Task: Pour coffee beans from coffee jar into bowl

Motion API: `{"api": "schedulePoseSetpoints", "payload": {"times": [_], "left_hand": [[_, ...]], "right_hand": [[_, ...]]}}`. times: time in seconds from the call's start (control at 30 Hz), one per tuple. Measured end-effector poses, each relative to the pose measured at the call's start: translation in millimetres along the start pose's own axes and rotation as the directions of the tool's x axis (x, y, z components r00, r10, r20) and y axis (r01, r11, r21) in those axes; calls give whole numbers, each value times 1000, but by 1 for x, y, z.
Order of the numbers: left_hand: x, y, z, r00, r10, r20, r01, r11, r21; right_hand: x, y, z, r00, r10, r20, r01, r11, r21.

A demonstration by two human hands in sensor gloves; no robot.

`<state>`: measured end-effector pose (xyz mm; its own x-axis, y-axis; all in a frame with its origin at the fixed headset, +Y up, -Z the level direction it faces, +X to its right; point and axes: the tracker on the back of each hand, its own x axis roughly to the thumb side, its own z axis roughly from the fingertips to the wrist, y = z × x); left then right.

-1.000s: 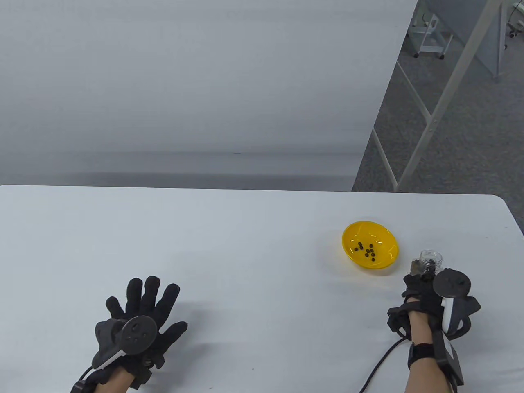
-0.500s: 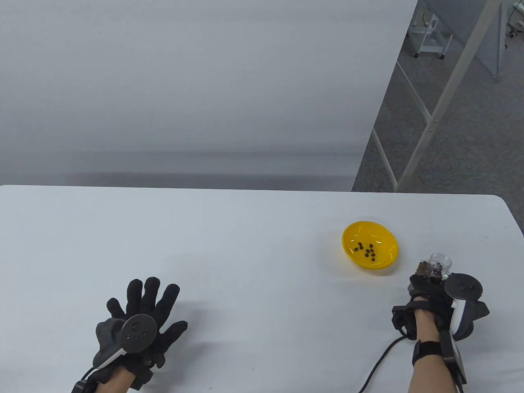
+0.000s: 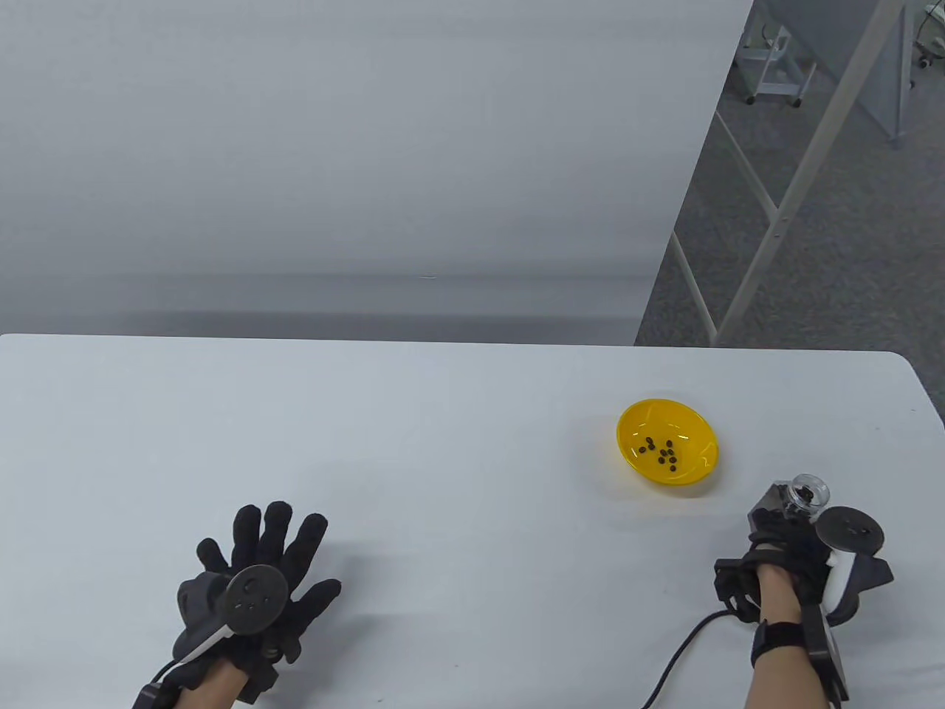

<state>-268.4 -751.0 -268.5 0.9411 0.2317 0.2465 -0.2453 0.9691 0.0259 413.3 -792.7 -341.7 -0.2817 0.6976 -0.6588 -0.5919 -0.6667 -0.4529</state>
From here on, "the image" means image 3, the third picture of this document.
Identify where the small clear glass jar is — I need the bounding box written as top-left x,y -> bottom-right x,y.
786,474 -> 832,519

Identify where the white wheeled chair base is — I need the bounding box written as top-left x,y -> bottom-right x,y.
911,0 -> 945,75

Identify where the grey board panel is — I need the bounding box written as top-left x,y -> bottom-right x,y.
753,0 -> 914,143

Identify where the yellow plastic bowl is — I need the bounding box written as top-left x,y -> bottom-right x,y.
616,399 -> 720,489

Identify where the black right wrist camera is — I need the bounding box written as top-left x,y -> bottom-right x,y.
713,558 -> 763,623

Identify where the pile of dark beans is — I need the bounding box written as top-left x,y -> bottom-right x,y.
639,436 -> 681,472

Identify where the black white left hand controller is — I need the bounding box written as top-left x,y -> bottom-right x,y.
173,564 -> 289,662

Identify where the person's left hand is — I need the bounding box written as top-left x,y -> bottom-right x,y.
173,501 -> 342,689

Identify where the black white hand controller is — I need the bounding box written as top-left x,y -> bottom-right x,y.
815,505 -> 895,628
173,564 -> 289,662

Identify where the person's left forearm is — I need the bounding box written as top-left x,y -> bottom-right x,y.
177,661 -> 250,709

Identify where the person's right hand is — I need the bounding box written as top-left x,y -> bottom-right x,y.
746,482 -> 831,614

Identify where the black white right hand controller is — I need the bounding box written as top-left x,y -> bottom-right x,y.
815,505 -> 895,628

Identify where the black wrist strap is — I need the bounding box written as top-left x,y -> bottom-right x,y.
751,622 -> 810,667

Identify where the black cable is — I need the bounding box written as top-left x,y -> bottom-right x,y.
638,609 -> 741,709

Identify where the white metal table frame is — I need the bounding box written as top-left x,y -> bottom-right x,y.
667,0 -> 907,348

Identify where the white wheeled cart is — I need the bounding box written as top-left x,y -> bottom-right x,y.
737,13 -> 817,109

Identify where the person's right forearm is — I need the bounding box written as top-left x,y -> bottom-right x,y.
741,569 -> 829,709

